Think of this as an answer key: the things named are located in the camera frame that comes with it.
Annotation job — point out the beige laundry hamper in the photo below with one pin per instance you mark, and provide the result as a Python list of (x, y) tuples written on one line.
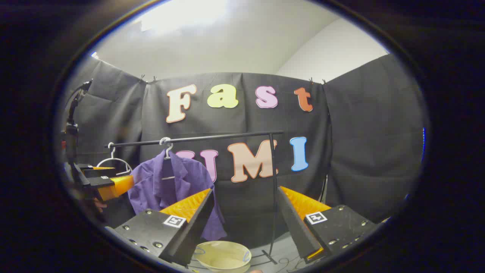
[(223, 256)]

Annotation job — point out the white plastic hanger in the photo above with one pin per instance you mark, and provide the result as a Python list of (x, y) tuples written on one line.
[(165, 141), (113, 159)]

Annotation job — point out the black backdrop cloth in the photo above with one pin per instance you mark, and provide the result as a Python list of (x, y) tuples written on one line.
[(363, 144)]

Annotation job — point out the black clothes rack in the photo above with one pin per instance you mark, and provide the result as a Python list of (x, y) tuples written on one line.
[(227, 135)]

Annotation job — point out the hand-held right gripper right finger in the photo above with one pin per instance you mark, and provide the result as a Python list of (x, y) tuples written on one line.
[(293, 223)]

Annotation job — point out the purple ribbed knit top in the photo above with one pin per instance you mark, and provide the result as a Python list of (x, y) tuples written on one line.
[(151, 185)]

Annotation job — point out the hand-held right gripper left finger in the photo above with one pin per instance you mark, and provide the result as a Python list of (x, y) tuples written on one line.
[(197, 227)]

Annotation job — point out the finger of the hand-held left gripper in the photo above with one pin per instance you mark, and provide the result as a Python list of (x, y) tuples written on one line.
[(98, 182), (91, 172)]

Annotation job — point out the black tripod stand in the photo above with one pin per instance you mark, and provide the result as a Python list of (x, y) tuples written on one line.
[(71, 129)]

